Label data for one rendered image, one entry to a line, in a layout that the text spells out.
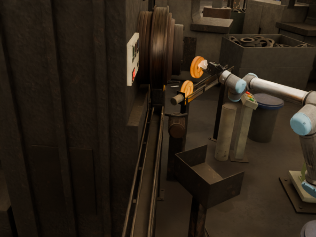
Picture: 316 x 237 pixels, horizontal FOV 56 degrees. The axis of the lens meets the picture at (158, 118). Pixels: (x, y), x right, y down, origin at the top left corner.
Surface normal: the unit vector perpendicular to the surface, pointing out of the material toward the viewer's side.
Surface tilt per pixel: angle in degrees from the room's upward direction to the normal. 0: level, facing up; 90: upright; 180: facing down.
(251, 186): 1
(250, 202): 0
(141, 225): 4
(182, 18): 90
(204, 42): 90
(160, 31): 55
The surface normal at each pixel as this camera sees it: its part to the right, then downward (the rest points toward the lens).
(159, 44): -0.04, 0.12
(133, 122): 0.04, -0.90
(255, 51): 0.20, 0.44
